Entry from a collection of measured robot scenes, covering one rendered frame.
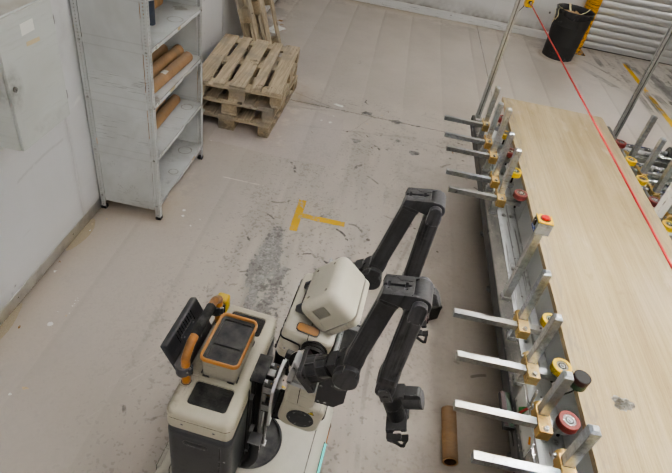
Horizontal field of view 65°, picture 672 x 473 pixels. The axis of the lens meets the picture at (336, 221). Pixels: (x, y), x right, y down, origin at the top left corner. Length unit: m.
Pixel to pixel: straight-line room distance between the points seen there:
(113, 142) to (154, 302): 1.09
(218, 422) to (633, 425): 1.52
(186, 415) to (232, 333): 0.33
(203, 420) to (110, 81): 2.23
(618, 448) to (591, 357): 0.40
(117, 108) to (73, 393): 1.69
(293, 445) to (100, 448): 0.93
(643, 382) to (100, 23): 3.23
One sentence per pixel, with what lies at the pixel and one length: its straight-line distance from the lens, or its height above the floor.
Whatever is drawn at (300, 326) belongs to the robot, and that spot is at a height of 1.24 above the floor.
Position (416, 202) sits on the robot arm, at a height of 1.61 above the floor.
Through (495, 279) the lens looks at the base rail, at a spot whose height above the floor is 0.70.
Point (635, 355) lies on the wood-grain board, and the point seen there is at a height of 0.90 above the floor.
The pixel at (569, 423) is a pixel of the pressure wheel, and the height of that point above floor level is 0.90.
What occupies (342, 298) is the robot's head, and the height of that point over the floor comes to 1.37.
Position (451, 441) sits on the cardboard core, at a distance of 2.99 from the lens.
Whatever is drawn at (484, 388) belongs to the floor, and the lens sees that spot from 3.36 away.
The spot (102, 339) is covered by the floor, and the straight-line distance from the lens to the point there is 3.29.
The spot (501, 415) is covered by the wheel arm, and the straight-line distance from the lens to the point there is 2.17.
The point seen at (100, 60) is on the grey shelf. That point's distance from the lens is 3.53.
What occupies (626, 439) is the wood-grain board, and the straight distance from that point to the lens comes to 2.32.
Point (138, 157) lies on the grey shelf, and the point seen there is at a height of 0.51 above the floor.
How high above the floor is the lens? 2.53
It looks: 38 degrees down
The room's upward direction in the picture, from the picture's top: 11 degrees clockwise
